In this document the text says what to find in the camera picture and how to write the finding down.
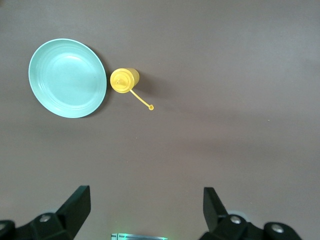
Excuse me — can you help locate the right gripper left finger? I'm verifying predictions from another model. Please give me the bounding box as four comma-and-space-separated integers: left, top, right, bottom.
14, 184, 92, 240

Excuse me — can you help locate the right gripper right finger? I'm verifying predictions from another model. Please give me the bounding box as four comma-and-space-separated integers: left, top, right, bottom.
202, 186, 253, 240

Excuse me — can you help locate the yellow mustard squeeze bottle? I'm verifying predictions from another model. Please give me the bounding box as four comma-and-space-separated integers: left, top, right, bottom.
109, 67, 155, 112

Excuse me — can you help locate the pale green plate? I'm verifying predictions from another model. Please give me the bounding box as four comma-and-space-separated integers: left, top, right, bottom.
27, 37, 108, 119

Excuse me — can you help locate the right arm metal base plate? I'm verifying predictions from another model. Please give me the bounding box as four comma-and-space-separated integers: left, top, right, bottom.
110, 232, 169, 240

